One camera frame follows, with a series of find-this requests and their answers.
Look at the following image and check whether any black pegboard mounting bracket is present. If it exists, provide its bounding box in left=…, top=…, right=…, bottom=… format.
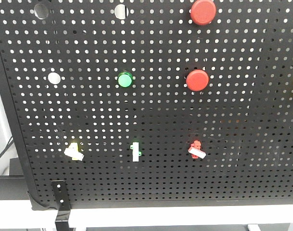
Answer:
left=51, top=180, right=73, bottom=231

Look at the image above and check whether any black perforated pegboard panel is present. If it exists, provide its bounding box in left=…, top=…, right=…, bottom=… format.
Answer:
left=0, top=0, right=293, bottom=210

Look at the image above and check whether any green round button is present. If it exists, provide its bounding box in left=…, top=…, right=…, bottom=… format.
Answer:
left=117, top=71, right=133, bottom=88

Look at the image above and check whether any black hanging cable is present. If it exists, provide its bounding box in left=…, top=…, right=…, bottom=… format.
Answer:
left=0, top=136, right=14, bottom=168

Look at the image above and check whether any green toggle switch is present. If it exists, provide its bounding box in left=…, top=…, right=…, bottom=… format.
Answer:
left=130, top=142, right=141, bottom=162

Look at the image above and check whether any red round button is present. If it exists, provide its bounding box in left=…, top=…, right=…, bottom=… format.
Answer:
left=190, top=0, right=217, bottom=26
left=186, top=69, right=209, bottom=91

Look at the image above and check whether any red toggle switch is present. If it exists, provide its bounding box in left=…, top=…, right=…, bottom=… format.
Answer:
left=188, top=140, right=206, bottom=159

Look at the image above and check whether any yellow toggle switch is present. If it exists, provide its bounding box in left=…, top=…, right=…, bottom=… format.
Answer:
left=64, top=142, right=84, bottom=161

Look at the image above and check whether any black box behind pegboard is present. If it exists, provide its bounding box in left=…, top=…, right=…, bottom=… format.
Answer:
left=0, top=157, right=29, bottom=200

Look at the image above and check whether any white height-adjustable desk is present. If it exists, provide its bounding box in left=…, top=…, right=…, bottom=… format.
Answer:
left=0, top=200, right=293, bottom=229

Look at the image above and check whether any upper red round button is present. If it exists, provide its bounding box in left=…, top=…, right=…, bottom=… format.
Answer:
left=190, top=0, right=217, bottom=26

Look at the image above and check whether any lower red round button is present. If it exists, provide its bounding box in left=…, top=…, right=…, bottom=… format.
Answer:
left=186, top=69, right=209, bottom=91

